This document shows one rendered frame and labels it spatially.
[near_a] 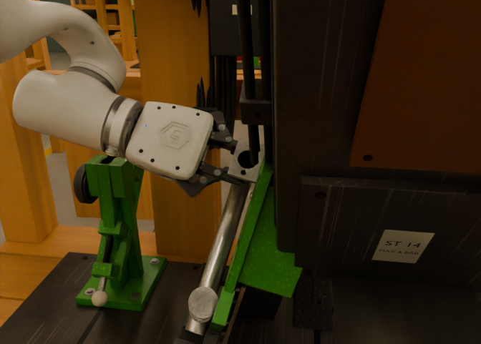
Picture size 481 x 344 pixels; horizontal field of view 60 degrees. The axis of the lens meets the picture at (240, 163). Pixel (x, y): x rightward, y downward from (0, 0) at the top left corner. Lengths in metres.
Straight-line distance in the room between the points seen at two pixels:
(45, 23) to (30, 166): 0.57
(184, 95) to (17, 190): 0.47
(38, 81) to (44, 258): 0.55
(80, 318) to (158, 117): 0.43
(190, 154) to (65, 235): 0.65
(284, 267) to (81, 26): 0.40
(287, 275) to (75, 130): 0.33
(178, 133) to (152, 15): 0.32
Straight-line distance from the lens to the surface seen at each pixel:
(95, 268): 0.80
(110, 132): 0.57
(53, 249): 1.10
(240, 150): 0.56
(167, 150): 0.56
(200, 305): 0.55
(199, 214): 0.92
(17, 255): 1.11
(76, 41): 0.63
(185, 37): 0.81
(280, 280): 0.52
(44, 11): 0.56
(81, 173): 0.78
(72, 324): 0.85
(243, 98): 0.39
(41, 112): 0.61
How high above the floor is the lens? 1.45
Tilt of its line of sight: 23 degrees down
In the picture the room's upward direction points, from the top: straight up
